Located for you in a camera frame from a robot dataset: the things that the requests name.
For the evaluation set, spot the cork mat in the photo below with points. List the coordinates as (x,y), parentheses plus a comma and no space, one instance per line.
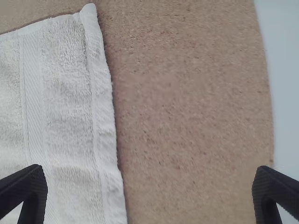
(187,105)

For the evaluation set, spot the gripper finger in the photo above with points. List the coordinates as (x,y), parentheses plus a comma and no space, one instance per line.
(35,182)
(264,186)

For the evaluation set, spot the pale towel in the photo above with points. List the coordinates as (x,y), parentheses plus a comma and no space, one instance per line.
(65,93)

